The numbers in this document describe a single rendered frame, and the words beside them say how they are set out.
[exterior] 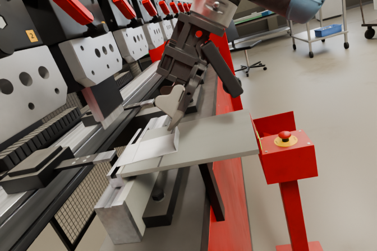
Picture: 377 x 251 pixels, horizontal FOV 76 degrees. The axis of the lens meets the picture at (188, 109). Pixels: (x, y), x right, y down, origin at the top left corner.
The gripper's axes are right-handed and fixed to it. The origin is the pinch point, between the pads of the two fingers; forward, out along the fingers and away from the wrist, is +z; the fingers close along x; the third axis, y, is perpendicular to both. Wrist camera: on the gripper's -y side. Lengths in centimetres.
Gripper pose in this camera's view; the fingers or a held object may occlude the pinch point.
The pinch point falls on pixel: (175, 120)
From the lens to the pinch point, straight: 49.9
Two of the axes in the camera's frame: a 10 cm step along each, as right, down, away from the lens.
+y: -9.2, -3.8, -1.1
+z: -4.0, 8.5, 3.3
